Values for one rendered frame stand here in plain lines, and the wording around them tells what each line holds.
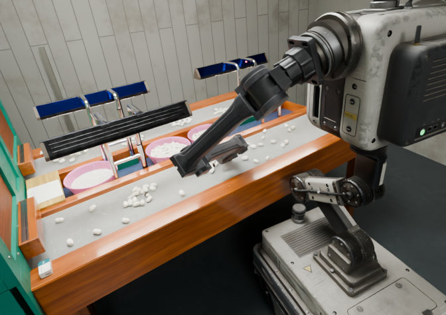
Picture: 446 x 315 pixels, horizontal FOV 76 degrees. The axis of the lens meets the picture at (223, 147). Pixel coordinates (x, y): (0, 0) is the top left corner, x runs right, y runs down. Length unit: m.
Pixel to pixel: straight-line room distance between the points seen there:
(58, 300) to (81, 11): 2.39
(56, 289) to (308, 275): 0.94
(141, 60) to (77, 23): 0.62
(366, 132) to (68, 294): 1.07
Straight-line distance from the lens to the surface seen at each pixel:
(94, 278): 1.20
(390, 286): 1.39
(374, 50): 0.75
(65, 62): 3.05
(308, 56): 0.72
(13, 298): 1.12
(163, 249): 1.23
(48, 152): 1.24
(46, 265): 1.19
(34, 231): 1.23
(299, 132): 1.82
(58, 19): 3.02
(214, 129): 0.78
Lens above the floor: 1.52
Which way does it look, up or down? 28 degrees down
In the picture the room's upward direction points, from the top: 6 degrees counter-clockwise
